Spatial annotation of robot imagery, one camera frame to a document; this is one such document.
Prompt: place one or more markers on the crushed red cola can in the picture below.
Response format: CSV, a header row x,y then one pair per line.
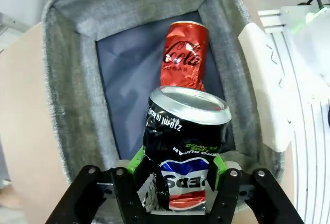
x,y
184,54

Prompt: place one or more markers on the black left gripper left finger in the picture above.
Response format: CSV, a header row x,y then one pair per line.
x,y
121,198

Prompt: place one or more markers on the white grooved mounting plate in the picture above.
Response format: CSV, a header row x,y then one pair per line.
x,y
309,162

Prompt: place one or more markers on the grey fabric basket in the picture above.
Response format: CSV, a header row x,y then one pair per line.
x,y
69,79

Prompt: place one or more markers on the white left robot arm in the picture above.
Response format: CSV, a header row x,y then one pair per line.
x,y
257,59

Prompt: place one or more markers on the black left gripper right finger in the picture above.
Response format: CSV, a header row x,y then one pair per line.
x,y
232,198

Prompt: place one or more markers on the crushed black pepsi can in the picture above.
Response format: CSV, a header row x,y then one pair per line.
x,y
185,136

